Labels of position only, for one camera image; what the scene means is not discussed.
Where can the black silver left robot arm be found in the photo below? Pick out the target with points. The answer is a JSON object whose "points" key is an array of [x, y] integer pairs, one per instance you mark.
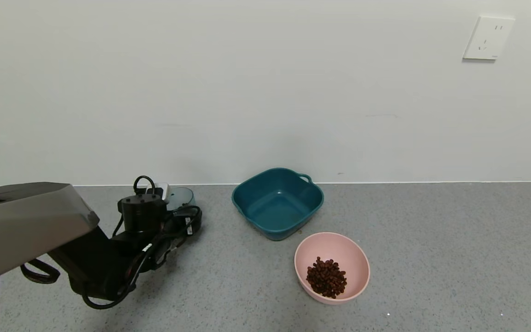
{"points": [[26, 226]]}

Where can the brown coffee beans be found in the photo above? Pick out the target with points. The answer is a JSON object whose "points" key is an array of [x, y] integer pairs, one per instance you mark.
{"points": [[326, 277]]}

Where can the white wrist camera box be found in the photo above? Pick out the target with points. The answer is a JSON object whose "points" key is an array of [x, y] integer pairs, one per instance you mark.
{"points": [[162, 191]]}

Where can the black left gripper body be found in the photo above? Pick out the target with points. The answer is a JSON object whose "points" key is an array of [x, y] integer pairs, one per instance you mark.
{"points": [[188, 224]]}

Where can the teal square plastic basin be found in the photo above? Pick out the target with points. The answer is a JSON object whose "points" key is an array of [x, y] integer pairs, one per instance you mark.
{"points": [[277, 207]]}

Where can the pink plastic bowl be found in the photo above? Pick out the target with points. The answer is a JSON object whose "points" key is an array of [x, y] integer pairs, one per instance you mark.
{"points": [[339, 249]]}

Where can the white wall socket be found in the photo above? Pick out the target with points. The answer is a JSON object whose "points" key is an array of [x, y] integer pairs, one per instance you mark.
{"points": [[489, 39]]}

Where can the translucent blue ribbed plastic cup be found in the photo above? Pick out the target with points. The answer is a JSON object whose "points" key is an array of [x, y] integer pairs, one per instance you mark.
{"points": [[183, 196]]}

